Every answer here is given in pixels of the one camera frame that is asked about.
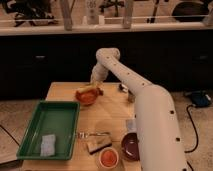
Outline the metal fork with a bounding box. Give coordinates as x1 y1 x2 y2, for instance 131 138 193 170
77 132 110 139

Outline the wooden brush block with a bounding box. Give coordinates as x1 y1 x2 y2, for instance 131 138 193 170
87 138 112 155

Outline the white sponge cloth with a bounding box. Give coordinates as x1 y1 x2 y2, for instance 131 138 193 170
40 134 56 157

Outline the red bowl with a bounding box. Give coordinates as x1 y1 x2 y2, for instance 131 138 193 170
75 88 98 106

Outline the green plastic tray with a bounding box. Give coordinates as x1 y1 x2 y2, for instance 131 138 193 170
17 101 80 160

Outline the blue black device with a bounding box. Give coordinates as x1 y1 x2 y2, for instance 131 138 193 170
190 92 211 107

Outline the purple bowl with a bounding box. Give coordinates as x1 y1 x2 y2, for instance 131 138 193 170
121 132 140 161

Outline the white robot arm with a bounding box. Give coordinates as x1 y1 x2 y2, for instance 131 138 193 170
91 48 188 171

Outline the black office chair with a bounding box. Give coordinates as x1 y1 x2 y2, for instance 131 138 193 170
0 0 57 27

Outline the black power cable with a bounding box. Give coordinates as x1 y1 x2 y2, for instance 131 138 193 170
184 104 200 154

